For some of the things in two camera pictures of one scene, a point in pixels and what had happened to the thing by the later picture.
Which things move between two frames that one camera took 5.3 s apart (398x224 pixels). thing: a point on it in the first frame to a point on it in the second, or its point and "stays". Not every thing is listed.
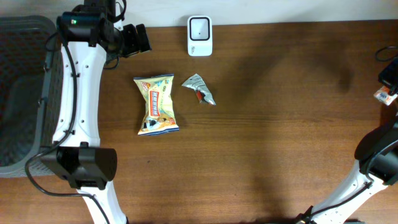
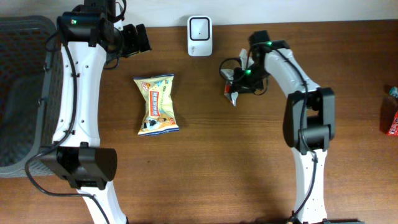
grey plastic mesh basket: (30, 71) stays
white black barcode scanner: (199, 35) stays
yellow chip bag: (159, 116) stays
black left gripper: (132, 40) stays
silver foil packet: (202, 92) to (229, 74)
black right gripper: (388, 76) to (241, 88)
